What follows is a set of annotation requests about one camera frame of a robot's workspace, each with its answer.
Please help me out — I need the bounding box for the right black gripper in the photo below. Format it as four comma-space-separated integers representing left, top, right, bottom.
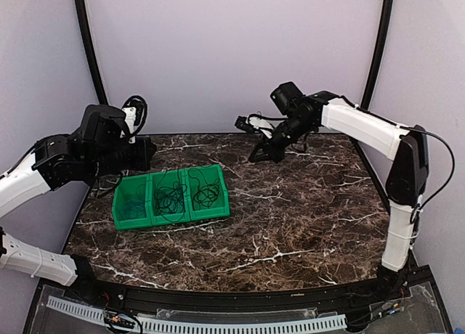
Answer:
249, 114, 316, 163

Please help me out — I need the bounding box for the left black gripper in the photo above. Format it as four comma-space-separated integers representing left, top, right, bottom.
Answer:
86, 135, 155, 179

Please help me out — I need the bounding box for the light blue cable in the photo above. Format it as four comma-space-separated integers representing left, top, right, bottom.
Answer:
119, 199, 146, 221

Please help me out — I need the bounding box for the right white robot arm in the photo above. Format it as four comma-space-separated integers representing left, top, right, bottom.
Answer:
235, 83, 447, 272

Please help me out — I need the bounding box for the left green plastic bin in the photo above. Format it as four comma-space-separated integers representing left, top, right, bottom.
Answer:
112, 175, 151, 231

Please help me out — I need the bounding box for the right green plastic bin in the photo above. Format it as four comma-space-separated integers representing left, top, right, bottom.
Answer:
185, 164, 230, 221

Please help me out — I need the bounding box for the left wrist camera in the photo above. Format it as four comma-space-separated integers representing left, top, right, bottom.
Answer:
76, 105, 126, 146

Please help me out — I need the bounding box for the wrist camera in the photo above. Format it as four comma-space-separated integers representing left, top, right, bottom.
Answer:
270, 81, 304, 116
76, 105, 126, 146

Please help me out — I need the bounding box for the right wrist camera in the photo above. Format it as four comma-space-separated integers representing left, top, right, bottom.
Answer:
270, 81, 304, 116

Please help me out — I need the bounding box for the white slotted cable duct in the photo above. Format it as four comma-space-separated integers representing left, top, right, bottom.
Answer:
46, 296, 347, 334

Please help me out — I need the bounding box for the left black frame post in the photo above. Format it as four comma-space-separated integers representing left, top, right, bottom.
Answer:
74, 0, 112, 113

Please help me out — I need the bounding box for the black frame post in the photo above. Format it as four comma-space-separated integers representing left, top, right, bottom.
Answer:
74, 0, 112, 113
352, 0, 396, 134

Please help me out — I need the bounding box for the black front rail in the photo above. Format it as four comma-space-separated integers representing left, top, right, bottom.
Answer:
28, 265, 445, 320

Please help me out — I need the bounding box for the right black frame post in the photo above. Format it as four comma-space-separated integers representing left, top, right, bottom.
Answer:
352, 0, 396, 134

